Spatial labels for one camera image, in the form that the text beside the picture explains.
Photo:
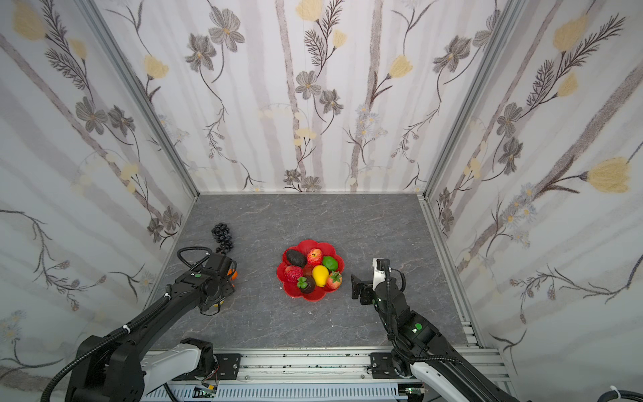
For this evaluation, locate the dark brown avocado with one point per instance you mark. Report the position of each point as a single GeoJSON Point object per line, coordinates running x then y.
{"type": "Point", "coordinates": [306, 285]}

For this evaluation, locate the black avocado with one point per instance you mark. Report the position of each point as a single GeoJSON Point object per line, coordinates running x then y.
{"type": "Point", "coordinates": [296, 258]}

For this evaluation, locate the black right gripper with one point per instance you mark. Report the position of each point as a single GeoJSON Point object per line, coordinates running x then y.
{"type": "Point", "coordinates": [363, 289]}

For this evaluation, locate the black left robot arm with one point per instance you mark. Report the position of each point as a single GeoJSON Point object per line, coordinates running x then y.
{"type": "Point", "coordinates": [115, 368]}

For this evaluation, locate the yellow lemon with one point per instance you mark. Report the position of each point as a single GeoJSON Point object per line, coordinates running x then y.
{"type": "Point", "coordinates": [320, 275]}

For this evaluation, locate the red apple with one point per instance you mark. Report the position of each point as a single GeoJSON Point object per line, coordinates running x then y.
{"type": "Point", "coordinates": [315, 257]}

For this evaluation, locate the red strawberry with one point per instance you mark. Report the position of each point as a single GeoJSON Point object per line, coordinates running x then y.
{"type": "Point", "coordinates": [334, 281]}

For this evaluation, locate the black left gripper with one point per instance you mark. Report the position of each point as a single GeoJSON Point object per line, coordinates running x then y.
{"type": "Point", "coordinates": [223, 286]}

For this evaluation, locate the orange tangerine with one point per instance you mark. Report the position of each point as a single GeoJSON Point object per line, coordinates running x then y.
{"type": "Point", "coordinates": [232, 274]}

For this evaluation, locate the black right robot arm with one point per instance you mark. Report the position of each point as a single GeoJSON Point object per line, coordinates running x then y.
{"type": "Point", "coordinates": [419, 350]}

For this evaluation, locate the red flower-shaped plate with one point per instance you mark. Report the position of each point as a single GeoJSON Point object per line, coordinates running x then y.
{"type": "Point", "coordinates": [290, 288]}

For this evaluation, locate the black grape bunch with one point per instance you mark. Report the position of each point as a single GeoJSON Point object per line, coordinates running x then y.
{"type": "Point", "coordinates": [223, 237]}

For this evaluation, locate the green lime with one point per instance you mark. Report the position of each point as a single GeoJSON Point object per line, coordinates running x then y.
{"type": "Point", "coordinates": [330, 263]}

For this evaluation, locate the dark red wrinkled fruit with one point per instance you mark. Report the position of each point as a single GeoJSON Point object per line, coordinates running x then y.
{"type": "Point", "coordinates": [293, 273]}

